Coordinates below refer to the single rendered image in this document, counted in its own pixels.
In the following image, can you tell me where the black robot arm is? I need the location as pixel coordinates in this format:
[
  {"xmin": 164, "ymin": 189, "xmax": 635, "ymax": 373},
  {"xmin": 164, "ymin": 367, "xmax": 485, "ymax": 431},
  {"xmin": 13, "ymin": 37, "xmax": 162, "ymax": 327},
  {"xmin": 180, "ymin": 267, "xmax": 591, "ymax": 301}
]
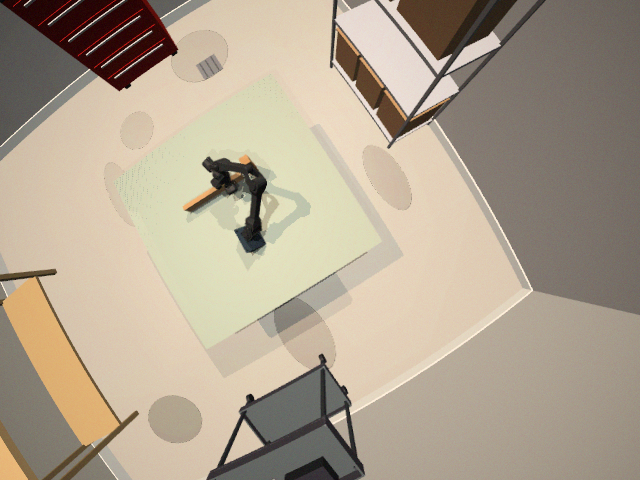
[{"xmin": 202, "ymin": 156, "xmax": 267, "ymax": 242}]

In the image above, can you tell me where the brown wooden post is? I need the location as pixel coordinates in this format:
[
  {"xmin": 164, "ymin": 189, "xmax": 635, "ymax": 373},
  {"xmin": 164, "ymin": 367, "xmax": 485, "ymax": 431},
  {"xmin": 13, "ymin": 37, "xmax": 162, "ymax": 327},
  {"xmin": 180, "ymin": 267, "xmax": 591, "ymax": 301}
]
[{"xmin": 238, "ymin": 155, "xmax": 259, "ymax": 171}]

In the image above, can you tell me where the brown wooden plank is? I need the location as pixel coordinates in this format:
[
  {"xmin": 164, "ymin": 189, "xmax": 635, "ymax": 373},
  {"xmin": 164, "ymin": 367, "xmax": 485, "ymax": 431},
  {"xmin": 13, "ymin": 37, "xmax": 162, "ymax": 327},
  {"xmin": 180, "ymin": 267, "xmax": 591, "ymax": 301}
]
[{"xmin": 183, "ymin": 172, "xmax": 244, "ymax": 212}]

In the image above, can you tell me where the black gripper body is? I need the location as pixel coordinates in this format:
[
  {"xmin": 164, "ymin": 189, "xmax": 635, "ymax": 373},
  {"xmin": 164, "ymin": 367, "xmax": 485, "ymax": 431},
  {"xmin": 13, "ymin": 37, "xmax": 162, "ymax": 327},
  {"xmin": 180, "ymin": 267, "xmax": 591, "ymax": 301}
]
[{"xmin": 218, "ymin": 171, "xmax": 238, "ymax": 195}]

